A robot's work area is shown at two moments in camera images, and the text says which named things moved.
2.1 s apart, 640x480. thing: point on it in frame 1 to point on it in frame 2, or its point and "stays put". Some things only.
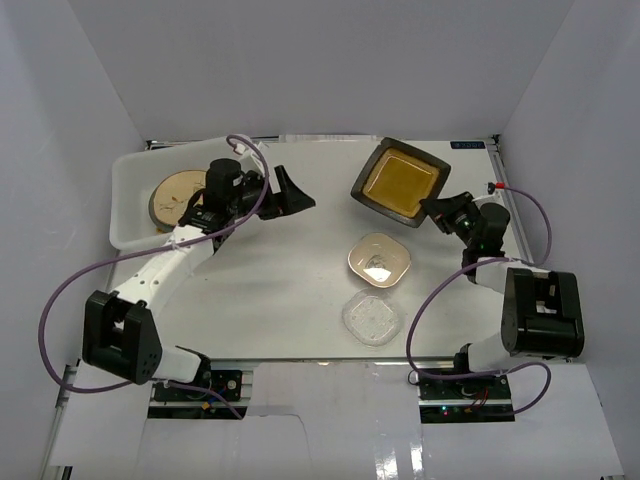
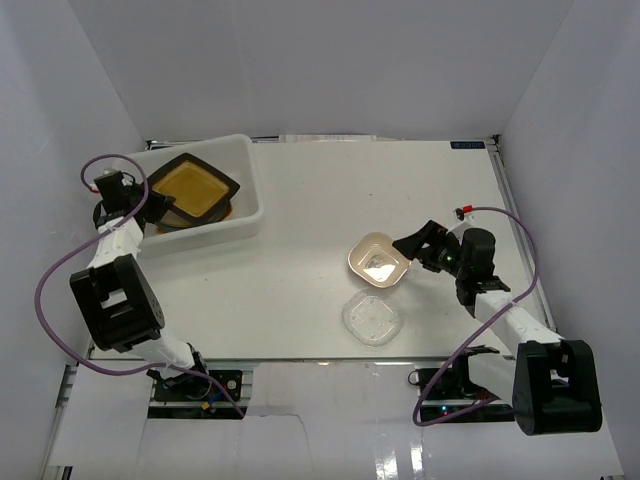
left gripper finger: [288, 200] to [154, 211]
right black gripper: [442, 209] to [432, 234]
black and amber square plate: [397, 178] to [195, 186]
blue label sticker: [467, 145] stays put
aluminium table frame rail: [504, 179] stays put
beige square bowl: [379, 259] stays put
